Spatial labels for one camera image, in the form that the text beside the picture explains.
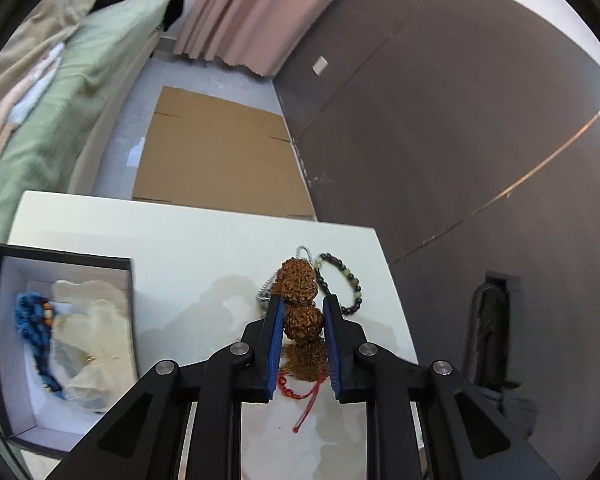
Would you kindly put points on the translucent plastic bag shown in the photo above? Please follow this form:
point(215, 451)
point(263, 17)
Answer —
point(96, 341)

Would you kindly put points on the beige patterned blanket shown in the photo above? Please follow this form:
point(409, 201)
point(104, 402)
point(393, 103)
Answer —
point(25, 60)

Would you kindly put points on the bed with green sheet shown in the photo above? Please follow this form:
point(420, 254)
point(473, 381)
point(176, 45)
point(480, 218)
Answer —
point(95, 70)

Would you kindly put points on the black gift box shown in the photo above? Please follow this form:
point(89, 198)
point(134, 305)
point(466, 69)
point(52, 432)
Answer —
point(15, 272)

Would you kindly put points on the flat cardboard sheet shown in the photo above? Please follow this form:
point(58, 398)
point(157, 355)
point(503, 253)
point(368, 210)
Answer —
point(215, 160)

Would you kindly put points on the pink curtain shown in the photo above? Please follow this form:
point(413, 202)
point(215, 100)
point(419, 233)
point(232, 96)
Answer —
point(260, 10)

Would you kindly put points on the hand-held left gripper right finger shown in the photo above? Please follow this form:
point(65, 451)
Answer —
point(332, 350)

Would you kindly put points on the white wall socket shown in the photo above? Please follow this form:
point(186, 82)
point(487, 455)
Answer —
point(320, 65)

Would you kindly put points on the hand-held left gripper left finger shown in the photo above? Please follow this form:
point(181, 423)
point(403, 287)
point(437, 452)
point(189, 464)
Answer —
point(275, 345)

